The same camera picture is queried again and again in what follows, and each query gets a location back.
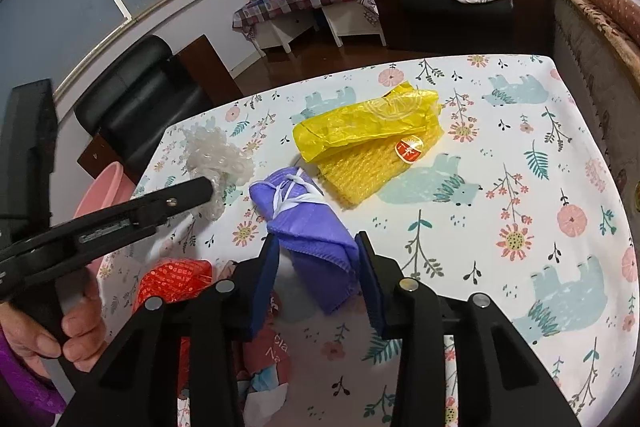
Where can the white stool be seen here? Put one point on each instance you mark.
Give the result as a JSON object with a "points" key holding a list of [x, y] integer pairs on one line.
{"points": [[285, 29], [350, 22]]}

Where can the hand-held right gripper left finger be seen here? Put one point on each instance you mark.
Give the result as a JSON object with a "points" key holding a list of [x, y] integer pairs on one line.
{"points": [[262, 292]]}

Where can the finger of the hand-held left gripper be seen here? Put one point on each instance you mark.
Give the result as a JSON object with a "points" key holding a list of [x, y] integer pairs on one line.
{"points": [[190, 193]]}

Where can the red plastic bag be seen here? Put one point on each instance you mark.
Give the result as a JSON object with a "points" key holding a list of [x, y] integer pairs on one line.
{"points": [[170, 279]]}

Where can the person's left hand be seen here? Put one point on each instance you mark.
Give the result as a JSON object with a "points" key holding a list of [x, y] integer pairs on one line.
{"points": [[82, 337]]}

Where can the yellow plastic bag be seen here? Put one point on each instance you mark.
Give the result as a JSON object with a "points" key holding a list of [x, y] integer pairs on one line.
{"points": [[360, 122]]}

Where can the pink plastic basin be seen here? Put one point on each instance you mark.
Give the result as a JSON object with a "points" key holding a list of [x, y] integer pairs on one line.
{"points": [[102, 192]]}

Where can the purple face mask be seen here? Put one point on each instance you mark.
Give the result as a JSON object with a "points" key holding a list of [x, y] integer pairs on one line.
{"points": [[310, 227]]}

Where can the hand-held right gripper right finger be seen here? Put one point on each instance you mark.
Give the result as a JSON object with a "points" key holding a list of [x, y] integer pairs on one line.
{"points": [[375, 307]]}

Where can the crumpled colourful wrapper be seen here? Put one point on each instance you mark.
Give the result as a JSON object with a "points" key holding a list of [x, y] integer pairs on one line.
{"points": [[262, 357]]}

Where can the clear bubble wrap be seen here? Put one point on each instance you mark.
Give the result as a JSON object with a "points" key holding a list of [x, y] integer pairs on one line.
{"points": [[220, 157]]}

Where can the yellow foam net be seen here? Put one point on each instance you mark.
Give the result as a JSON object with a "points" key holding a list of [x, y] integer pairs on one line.
{"points": [[360, 179]]}

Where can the brown leaf blanket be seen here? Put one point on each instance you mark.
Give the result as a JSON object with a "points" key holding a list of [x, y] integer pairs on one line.
{"points": [[610, 72]]}

